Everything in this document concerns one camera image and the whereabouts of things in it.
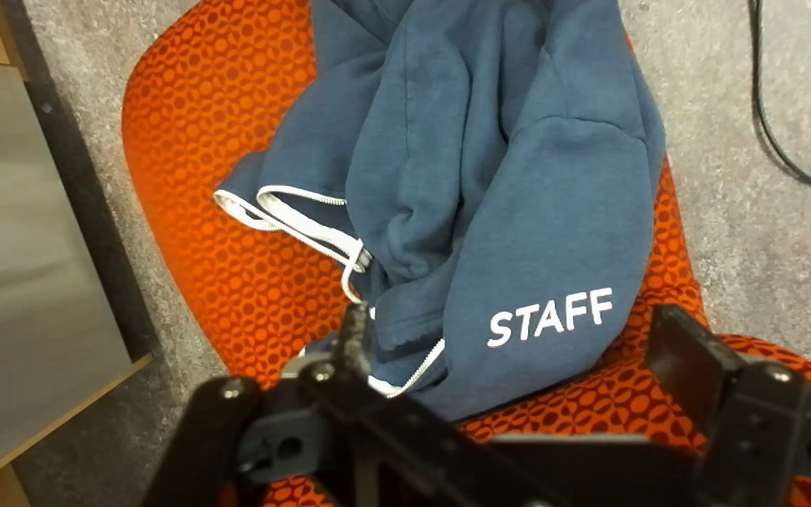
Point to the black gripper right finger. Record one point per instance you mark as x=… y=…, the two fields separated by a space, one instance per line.
x=773 y=431

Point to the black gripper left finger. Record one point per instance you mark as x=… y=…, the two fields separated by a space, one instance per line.
x=266 y=431

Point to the navy staff shirt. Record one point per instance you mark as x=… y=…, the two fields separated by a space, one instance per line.
x=518 y=188

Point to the orange mesh office chair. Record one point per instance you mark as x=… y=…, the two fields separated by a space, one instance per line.
x=217 y=283

